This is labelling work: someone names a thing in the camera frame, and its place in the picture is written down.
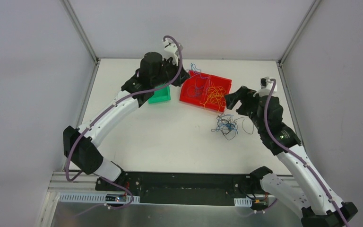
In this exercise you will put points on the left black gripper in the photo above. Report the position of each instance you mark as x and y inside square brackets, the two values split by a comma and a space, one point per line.
[175, 76]

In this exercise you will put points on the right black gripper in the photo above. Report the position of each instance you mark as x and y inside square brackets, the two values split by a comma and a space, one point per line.
[244, 97]

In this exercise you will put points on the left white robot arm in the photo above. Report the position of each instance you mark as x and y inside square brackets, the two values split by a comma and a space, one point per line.
[81, 143]

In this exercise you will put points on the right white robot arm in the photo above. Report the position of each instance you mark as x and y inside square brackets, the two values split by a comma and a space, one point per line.
[316, 204]

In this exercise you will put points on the green plastic bin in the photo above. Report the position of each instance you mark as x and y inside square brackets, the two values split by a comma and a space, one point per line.
[162, 95]

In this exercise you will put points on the red plastic double bin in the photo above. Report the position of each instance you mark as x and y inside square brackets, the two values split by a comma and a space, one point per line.
[205, 90]

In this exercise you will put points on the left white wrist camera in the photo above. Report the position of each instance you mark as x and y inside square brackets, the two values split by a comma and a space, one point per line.
[173, 51]

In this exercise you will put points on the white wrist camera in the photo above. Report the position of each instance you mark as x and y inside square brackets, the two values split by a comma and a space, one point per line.
[268, 87]
[173, 51]

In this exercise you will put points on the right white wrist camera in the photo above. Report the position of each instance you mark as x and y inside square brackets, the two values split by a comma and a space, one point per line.
[268, 87]

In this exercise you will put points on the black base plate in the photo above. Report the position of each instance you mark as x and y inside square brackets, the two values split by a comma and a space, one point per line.
[189, 189]

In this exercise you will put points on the aluminium frame rail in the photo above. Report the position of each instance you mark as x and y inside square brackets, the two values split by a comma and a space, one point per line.
[83, 183]

